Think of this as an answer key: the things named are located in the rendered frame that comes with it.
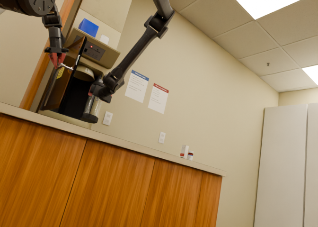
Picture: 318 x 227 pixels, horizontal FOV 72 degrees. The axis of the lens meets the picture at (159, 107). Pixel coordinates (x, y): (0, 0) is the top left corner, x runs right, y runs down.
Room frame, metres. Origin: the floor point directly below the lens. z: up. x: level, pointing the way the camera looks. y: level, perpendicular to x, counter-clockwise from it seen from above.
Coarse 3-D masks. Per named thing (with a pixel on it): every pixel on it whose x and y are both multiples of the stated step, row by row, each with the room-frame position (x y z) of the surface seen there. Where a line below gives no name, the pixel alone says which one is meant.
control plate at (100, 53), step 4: (76, 36) 1.19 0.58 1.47; (76, 40) 1.21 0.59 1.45; (88, 44) 1.24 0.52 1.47; (92, 44) 1.24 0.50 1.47; (84, 48) 1.26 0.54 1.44; (88, 48) 1.26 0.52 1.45; (92, 48) 1.27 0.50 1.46; (96, 48) 1.27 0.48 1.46; (100, 48) 1.27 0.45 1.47; (84, 52) 1.28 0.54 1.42; (88, 52) 1.28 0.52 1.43; (92, 52) 1.28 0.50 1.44; (96, 52) 1.29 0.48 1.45; (100, 52) 1.29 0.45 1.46; (104, 52) 1.30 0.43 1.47; (92, 56) 1.31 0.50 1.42; (96, 56) 1.31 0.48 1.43; (100, 56) 1.32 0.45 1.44
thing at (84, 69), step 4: (80, 64) 1.36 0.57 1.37; (80, 68) 1.35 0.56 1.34; (84, 68) 1.36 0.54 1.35; (88, 68) 1.38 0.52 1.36; (76, 72) 1.46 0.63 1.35; (80, 72) 1.48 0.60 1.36; (84, 72) 1.35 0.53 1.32; (88, 72) 1.37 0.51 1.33; (92, 72) 1.40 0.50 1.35; (76, 76) 1.48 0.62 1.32; (80, 76) 1.49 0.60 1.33; (84, 76) 1.50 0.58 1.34; (88, 76) 1.49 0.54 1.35; (92, 76) 1.40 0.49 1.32; (84, 80) 1.51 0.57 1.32; (88, 80) 1.50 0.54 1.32; (92, 80) 1.48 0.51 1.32
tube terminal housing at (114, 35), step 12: (84, 12) 1.26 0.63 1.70; (72, 24) 1.25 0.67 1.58; (96, 24) 1.32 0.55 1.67; (96, 36) 1.33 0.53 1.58; (108, 36) 1.38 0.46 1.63; (84, 60) 1.32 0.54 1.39; (96, 72) 1.43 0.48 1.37; (108, 72) 1.42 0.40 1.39; (48, 84) 1.26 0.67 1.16; (72, 120) 1.35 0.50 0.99
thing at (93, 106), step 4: (96, 84) 1.24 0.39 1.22; (88, 96) 1.25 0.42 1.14; (92, 96) 1.24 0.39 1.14; (88, 100) 1.24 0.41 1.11; (92, 100) 1.24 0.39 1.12; (96, 100) 1.24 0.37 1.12; (100, 100) 1.26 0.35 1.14; (88, 104) 1.24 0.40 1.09; (92, 104) 1.24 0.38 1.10; (96, 104) 1.25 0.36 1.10; (100, 104) 1.27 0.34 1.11; (84, 108) 1.25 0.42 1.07; (88, 108) 1.24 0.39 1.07; (92, 108) 1.24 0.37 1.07; (96, 108) 1.25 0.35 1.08; (100, 108) 1.29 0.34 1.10; (84, 112) 1.24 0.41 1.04; (88, 112) 1.23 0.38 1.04; (92, 112) 1.24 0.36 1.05; (96, 112) 1.25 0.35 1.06
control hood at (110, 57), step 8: (72, 32) 1.17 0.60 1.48; (80, 32) 1.18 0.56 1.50; (72, 40) 1.20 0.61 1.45; (88, 40) 1.22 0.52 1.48; (96, 40) 1.23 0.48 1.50; (104, 48) 1.28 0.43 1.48; (112, 48) 1.29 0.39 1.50; (88, 56) 1.30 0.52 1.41; (104, 56) 1.32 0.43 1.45; (112, 56) 1.33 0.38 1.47; (104, 64) 1.37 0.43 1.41; (112, 64) 1.38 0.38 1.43
